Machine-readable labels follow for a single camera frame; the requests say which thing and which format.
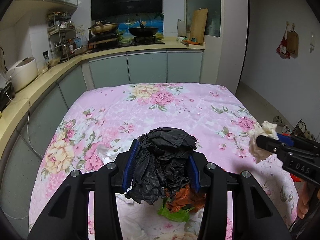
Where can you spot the crumpled green plastic bag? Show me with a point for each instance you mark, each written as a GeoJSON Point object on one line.
{"type": "Point", "coordinates": [175, 213]}

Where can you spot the metal spice rack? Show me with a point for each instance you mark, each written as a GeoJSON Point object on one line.
{"type": "Point", "coordinates": [61, 37]}

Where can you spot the black induction stove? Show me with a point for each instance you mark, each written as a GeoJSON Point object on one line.
{"type": "Point", "coordinates": [103, 41]}

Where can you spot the crumpled orange plastic bag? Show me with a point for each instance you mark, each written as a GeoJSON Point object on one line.
{"type": "Point", "coordinates": [185, 197]}

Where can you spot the black wok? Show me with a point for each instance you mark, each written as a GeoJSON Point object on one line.
{"type": "Point", "coordinates": [143, 31]}

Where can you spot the black plastic bag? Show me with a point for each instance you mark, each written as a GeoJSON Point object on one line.
{"type": "Point", "coordinates": [165, 155]}

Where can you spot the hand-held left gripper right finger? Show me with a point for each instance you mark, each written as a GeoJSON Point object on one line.
{"type": "Point", "coordinates": [193, 175]}

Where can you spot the pink floral blanket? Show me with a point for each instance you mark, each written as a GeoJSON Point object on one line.
{"type": "Point", "coordinates": [150, 120]}

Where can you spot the cream tissue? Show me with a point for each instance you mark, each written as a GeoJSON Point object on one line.
{"type": "Point", "coordinates": [265, 130]}

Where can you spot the black range hood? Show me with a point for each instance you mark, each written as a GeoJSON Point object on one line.
{"type": "Point", "coordinates": [125, 0]}

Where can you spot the white rice cooker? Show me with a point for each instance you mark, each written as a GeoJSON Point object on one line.
{"type": "Point", "coordinates": [22, 72]}

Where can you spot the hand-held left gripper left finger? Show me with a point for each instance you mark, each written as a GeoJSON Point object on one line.
{"type": "Point", "coordinates": [128, 165]}

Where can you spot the red floral wall hanging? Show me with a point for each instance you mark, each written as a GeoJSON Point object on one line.
{"type": "Point", "coordinates": [282, 47]}

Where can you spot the beige shoe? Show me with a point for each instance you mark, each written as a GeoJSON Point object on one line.
{"type": "Point", "coordinates": [280, 122]}
{"type": "Point", "coordinates": [275, 118]}

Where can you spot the black gas stove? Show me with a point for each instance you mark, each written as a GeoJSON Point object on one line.
{"type": "Point", "coordinates": [147, 40]}

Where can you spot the red plastic mesh basket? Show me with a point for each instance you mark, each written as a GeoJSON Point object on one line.
{"type": "Point", "coordinates": [296, 178]}

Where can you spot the white shoe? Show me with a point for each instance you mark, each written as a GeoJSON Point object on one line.
{"type": "Point", "coordinates": [284, 128]}
{"type": "Point", "coordinates": [288, 130]}

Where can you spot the wooden cutting board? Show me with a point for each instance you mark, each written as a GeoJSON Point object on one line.
{"type": "Point", "coordinates": [198, 25]}

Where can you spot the kitchen counter with grey cabinets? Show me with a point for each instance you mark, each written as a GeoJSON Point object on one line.
{"type": "Point", "coordinates": [147, 67]}

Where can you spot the white plastic bottle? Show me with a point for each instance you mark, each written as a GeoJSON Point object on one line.
{"type": "Point", "coordinates": [181, 27]}

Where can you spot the black shoe rack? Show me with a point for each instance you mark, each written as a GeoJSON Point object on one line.
{"type": "Point", "coordinates": [303, 130]}

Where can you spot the golden frying pan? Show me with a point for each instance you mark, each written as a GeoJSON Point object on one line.
{"type": "Point", "coordinates": [103, 27]}

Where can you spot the frosted glass window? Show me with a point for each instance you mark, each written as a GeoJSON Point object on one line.
{"type": "Point", "coordinates": [202, 5]}

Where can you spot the person's right hand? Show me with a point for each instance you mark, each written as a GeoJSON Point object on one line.
{"type": "Point", "coordinates": [303, 200]}

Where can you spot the black countertop device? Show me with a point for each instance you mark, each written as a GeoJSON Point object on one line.
{"type": "Point", "coordinates": [6, 93]}

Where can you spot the white wall hook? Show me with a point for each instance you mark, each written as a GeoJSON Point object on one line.
{"type": "Point", "coordinates": [312, 41]}

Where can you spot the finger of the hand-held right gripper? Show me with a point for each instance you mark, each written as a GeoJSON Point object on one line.
{"type": "Point", "coordinates": [285, 137]}
{"type": "Point", "coordinates": [267, 142]}

